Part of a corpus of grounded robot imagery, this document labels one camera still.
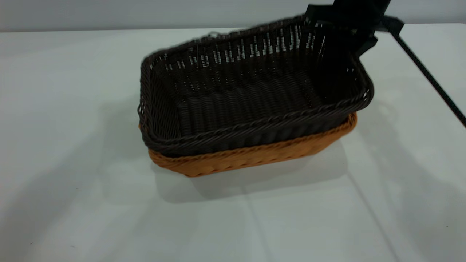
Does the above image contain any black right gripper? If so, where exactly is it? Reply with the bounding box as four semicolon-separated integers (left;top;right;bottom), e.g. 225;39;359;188
305;0;405;100

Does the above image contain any dark brown wicker basket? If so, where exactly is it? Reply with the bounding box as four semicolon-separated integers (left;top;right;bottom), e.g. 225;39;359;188
137;15;375;158

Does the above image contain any light brown wicker basket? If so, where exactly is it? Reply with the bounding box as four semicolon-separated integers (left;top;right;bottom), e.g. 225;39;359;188
138;112;358;178

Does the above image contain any black braided cable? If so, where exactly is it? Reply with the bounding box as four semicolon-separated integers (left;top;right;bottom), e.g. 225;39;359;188
380;16;466;128

